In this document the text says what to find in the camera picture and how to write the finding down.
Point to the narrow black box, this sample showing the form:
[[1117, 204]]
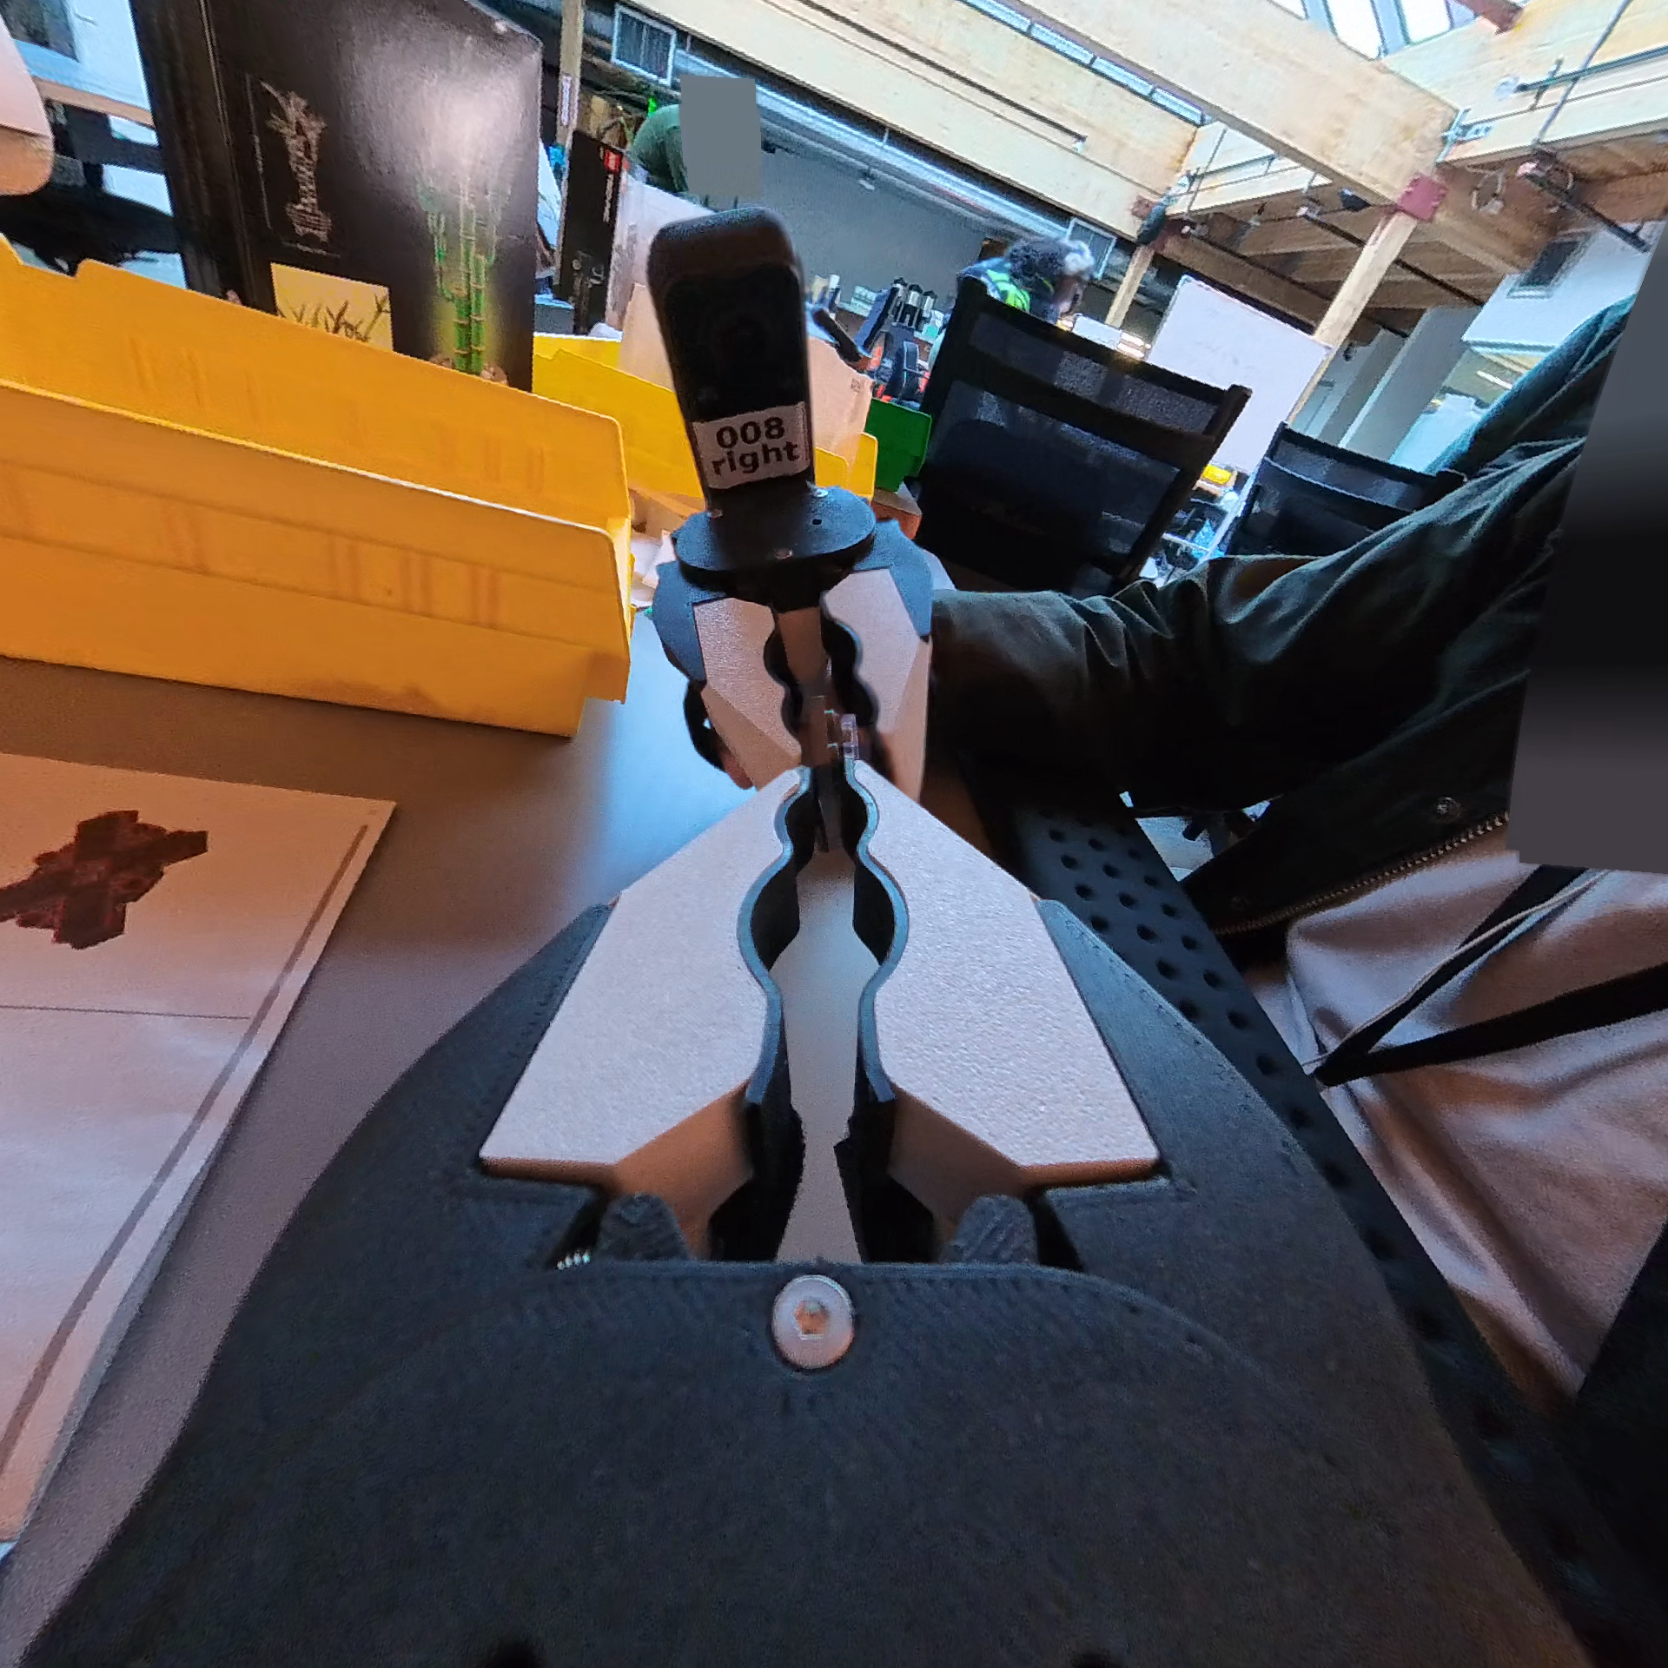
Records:
[[589, 223]]

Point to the white board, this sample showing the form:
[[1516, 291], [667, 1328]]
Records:
[[1240, 365]]

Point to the black mesh chair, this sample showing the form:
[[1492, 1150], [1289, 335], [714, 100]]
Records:
[[1344, 495]]

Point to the wooden clipboard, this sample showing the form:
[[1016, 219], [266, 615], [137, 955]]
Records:
[[19, 117]]

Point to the person's torso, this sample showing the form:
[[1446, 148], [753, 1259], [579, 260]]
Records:
[[1498, 1109]]

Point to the black perforated pad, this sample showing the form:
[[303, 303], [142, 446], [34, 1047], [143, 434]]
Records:
[[1148, 912]]

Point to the person's right forearm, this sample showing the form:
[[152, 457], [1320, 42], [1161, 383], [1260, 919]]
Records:
[[1240, 653]]

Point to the grey desk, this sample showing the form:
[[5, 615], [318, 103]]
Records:
[[496, 807]]

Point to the brown paper bag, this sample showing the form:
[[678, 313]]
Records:
[[653, 272]]

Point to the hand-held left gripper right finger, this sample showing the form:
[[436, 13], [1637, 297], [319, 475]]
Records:
[[1005, 1043]]

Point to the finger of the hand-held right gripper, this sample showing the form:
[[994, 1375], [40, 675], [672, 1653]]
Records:
[[901, 690], [749, 679]]

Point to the yellow plastic parts bin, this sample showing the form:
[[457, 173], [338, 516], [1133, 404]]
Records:
[[260, 549], [626, 404]]

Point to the black toy set box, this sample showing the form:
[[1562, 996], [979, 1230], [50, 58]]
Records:
[[366, 155]]

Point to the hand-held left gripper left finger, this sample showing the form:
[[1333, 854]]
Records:
[[626, 1043]]

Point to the instruction booklet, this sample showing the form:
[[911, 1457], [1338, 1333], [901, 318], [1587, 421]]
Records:
[[131, 1043]]

